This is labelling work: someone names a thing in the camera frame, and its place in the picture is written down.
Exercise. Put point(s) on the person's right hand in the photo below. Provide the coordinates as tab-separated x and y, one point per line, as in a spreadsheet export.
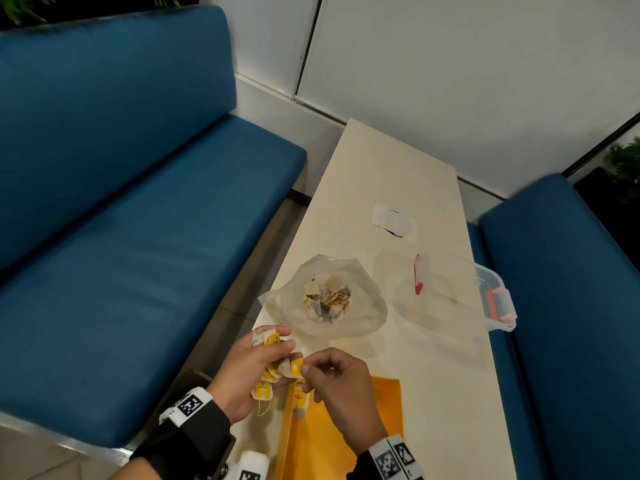
350	399

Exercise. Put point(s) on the person's left hand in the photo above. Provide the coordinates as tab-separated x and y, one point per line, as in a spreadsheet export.
240	379

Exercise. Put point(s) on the bunch of tea bags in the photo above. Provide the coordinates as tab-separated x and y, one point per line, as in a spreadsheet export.
262	389

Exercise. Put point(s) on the yellow tagged tea bag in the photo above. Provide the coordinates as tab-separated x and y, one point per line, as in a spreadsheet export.
298	394
297	367
301	408

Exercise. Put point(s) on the yellow tray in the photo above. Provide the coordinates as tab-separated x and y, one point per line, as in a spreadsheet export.
320	449

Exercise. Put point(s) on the clear plastic bag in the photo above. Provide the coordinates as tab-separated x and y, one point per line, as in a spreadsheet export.
365	309

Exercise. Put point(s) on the clear box with red latches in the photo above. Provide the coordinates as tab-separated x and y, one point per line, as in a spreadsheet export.
455	289

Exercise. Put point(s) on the person's left forearm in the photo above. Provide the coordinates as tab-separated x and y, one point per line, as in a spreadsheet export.
190	444

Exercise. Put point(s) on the person's right forearm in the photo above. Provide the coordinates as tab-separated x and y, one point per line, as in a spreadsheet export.
362	469

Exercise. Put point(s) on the white marker wristband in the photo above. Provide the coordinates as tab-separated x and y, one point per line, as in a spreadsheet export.
395	459
187	405

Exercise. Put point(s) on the white paper patch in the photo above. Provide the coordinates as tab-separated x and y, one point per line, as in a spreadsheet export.
395	222

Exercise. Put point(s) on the blue sofa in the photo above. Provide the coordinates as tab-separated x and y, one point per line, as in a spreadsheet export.
570	334
140	219

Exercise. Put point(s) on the black metal pole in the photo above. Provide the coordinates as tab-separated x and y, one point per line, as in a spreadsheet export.
600	144

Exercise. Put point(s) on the green leafy plant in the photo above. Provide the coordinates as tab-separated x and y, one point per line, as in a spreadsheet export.
625	164
20	4

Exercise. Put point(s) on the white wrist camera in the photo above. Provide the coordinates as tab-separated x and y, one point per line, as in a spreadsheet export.
250	467

